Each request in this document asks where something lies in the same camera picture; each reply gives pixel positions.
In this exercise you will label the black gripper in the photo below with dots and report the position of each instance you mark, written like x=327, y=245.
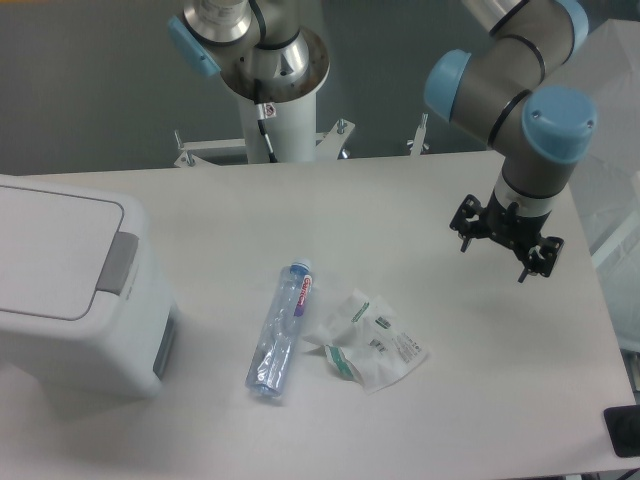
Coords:
x=503, y=225

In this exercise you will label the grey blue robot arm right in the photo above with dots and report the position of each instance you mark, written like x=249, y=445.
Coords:
x=500, y=99

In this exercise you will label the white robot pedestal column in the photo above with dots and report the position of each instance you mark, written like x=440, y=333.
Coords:
x=276, y=90

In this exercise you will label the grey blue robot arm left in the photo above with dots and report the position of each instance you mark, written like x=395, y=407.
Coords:
x=213, y=35

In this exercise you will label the white plastic trash can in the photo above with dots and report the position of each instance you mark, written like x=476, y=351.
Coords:
x=55, y=325

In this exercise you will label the clear plastic water bottle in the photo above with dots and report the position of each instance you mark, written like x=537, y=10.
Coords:
x=275, y=348

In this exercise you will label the crumpled white paper wrapper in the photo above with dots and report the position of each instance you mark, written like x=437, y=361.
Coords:
x=364, y=341

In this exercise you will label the grey trash can lid button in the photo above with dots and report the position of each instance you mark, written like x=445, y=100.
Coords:
x=118, y=263

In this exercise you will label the black device table corner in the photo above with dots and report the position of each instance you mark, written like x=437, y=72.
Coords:
x=623, y=427

